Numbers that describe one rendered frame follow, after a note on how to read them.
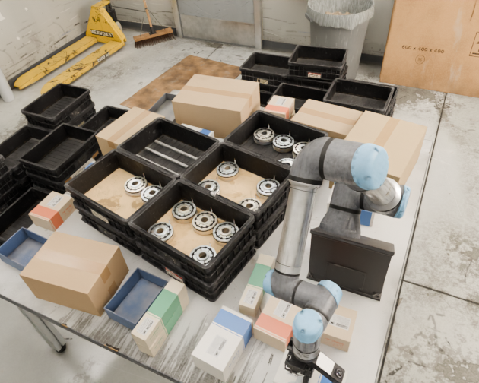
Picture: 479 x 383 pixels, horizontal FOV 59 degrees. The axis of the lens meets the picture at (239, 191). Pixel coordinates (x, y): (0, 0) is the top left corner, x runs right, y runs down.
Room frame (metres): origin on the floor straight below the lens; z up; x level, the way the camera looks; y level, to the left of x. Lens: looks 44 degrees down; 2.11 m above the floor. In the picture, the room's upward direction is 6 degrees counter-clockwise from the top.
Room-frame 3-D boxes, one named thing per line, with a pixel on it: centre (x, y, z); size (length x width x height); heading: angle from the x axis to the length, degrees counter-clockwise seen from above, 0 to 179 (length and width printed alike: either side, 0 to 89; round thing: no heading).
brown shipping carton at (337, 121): (1.77, -0.48, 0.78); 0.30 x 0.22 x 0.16; 55
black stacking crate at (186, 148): (1.57, 0.31, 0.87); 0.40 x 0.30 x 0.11; 50
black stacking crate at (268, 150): (1.55, -0.19, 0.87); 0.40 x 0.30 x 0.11; 50
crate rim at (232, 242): (1.09, 0.19, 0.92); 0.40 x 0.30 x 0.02; 50
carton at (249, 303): (0.90, -0.04, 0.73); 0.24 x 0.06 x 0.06; 155
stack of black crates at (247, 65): (3.11, -0.34, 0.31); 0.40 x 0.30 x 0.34; 61
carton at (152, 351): (0.79, 0.32, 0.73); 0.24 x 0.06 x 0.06; 150
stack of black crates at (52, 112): (2.67, 1.23, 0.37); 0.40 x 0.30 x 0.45; 151
